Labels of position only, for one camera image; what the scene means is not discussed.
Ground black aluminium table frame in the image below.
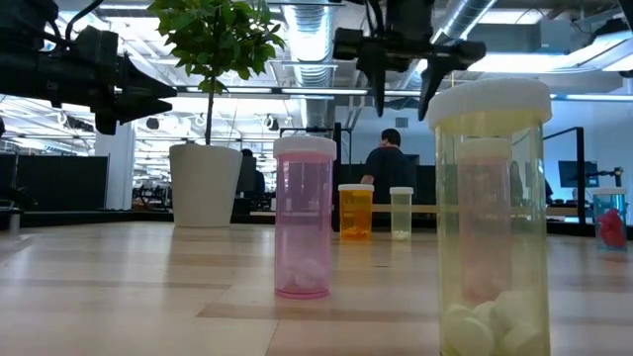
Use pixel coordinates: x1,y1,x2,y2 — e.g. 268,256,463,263
0,210,633,239

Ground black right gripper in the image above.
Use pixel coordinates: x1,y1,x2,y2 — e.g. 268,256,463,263
332,27,488,123

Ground silver ventilation duct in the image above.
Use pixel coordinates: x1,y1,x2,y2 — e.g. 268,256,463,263
282,0,343,131
395,0,498,93

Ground small yellow medicine bottle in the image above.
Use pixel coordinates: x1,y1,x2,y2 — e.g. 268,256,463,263
389,186,415,242

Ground blue bottle with red pills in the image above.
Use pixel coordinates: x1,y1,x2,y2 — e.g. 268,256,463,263
590,186,628,251

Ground green leafy plant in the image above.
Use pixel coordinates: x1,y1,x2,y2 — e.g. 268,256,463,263
146,0,288,145

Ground large orange medicine bottle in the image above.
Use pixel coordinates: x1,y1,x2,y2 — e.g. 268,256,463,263
337,183,376,242

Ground long linear ceiling light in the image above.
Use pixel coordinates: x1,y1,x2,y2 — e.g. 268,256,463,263
175,86,633,104

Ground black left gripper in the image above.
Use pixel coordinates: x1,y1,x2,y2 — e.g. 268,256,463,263
73,51,178,136

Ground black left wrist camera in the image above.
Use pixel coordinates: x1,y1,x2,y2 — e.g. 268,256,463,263
73,25,121,65

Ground large yellow medicine bottle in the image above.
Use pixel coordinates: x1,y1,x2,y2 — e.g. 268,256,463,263
427,76,554,356

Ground black computer monitor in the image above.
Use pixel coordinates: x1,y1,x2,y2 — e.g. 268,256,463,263
558,159,600,189

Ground wooden shelf with black frame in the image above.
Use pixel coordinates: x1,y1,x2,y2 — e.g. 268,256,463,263
249,122,588,233

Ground white plant pot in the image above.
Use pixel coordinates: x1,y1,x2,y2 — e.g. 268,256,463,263
168,142,244,229

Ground black partition panel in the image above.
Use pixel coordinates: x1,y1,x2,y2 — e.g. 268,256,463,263
17,154,110,212

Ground person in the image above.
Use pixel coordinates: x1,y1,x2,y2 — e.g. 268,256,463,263
359,128,417,205
239,147,267,195

